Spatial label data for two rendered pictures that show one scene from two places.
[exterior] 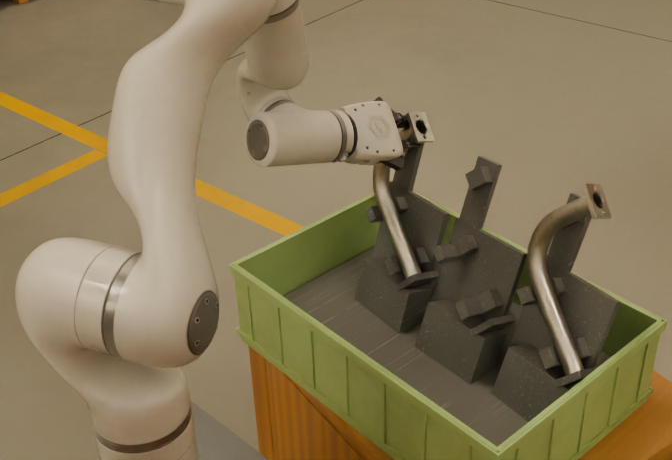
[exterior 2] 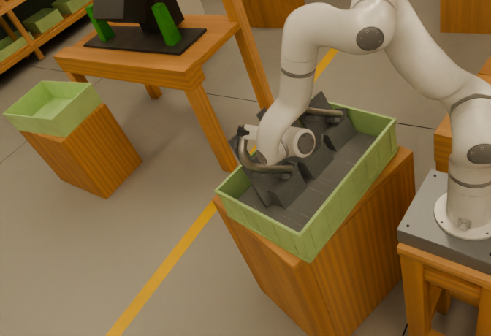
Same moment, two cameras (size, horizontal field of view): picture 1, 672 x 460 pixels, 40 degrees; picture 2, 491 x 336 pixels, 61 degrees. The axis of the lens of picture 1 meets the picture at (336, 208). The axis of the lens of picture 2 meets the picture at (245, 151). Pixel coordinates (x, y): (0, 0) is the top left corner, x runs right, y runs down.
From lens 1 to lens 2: 1.63 m
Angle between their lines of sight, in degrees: 64
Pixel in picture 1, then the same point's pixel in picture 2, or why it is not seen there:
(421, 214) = not seen: hidden behind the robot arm
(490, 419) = (352, 149)
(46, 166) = not seen: outside the picture
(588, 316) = (321, 104)
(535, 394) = (343, 131)
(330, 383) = (348, 200)
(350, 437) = (361, 204)
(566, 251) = not seen: hidden behind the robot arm
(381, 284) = (288, 187)
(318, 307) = (294, 221)
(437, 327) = (313, 163)
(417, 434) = (376, 158)
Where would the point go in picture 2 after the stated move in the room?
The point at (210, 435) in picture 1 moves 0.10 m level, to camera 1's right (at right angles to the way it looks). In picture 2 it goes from (415, 213) to (402, 191)
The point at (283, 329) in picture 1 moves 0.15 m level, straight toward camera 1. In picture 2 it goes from (328, 216) to (370, 201)
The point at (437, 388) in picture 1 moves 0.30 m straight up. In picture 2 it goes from (339, 167) to (326, 107)
